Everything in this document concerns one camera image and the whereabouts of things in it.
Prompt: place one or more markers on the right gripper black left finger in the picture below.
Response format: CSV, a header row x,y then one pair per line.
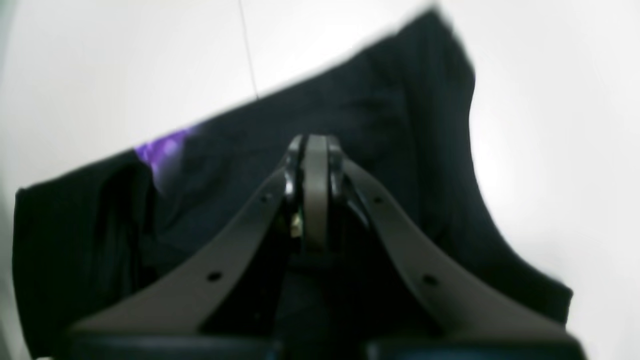
x,y
228,282

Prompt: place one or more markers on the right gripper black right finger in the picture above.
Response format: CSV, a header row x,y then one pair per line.
x,y
477,322

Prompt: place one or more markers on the black T-shirt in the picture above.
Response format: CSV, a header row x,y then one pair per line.
x,y
400,109

